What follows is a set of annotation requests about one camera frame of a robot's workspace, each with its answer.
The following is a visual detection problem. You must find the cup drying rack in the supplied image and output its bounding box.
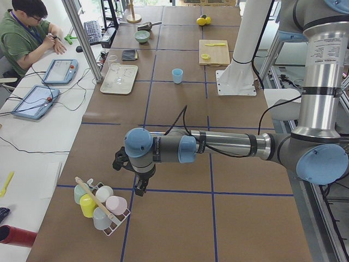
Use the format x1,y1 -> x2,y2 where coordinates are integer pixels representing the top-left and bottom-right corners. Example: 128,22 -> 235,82
74,177 -> 130,236

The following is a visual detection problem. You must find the red bottle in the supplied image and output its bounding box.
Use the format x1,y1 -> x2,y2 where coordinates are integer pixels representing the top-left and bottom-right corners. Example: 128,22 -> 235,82
1,225 -> 37,248

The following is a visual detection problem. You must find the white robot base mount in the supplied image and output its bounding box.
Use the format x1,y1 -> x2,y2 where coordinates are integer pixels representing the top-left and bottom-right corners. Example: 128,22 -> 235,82
216,0 -> 274,96

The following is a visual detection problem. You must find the seated person green shirt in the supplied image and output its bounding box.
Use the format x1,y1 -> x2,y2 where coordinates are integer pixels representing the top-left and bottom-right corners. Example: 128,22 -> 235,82
1,0 -> 67,77

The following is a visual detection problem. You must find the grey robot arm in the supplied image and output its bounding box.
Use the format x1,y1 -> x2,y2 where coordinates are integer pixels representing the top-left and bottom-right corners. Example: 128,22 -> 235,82
113,1 -> 348,196

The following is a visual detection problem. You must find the bamboo cutting board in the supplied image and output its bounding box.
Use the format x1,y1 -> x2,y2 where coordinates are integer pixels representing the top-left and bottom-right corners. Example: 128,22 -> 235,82
199,39 -> 231,66

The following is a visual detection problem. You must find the black keyboard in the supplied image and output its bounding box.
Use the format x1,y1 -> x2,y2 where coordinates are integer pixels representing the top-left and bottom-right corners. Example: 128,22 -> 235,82
83,21 -> 102,45

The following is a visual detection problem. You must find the light blue paper cup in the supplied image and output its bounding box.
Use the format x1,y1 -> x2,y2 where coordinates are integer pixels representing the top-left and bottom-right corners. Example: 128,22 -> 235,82
172,68 -> 183,84

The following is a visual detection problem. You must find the blue teach pendant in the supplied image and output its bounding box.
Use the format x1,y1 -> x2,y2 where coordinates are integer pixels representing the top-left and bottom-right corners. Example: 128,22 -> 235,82
41,59 -> 79,85
12,85 -> 60,120

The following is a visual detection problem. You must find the round wooden stand base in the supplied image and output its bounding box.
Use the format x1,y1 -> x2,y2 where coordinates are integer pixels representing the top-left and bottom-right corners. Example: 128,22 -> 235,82
126,0 -> 142,23

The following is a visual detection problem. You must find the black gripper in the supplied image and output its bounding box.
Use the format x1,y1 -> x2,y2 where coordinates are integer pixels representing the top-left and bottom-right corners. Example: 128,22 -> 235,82
134,169 -> 156,197

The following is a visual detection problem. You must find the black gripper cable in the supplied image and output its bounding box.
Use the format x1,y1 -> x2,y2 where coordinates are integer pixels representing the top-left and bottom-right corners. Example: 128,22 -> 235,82
165,105 -> 302,158

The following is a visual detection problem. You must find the whole yellow lemon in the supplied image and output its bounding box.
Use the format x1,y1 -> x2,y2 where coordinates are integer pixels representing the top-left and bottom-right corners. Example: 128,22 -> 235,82
205,16 -> 211,25
196,17 -> 206,26

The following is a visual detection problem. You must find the yellow plastic knife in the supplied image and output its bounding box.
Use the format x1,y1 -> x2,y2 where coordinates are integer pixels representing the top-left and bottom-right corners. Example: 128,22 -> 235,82
205,43 -> 226,46

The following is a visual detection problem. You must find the steel ice scoop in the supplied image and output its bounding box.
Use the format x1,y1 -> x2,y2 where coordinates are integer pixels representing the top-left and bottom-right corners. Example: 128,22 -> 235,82
137,21 -> 162,31

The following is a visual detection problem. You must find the green bowl of ice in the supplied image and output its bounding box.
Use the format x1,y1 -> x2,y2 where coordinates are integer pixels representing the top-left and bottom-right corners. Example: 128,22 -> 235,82
134,30 -> 151,44

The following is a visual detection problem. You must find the clear wine glass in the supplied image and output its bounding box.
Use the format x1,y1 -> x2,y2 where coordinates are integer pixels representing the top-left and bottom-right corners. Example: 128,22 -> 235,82
107,55 -> 123,85

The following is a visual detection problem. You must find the cream bear tray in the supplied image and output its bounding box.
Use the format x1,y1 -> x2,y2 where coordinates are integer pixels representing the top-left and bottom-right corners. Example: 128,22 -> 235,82
100,63 -> 138,95

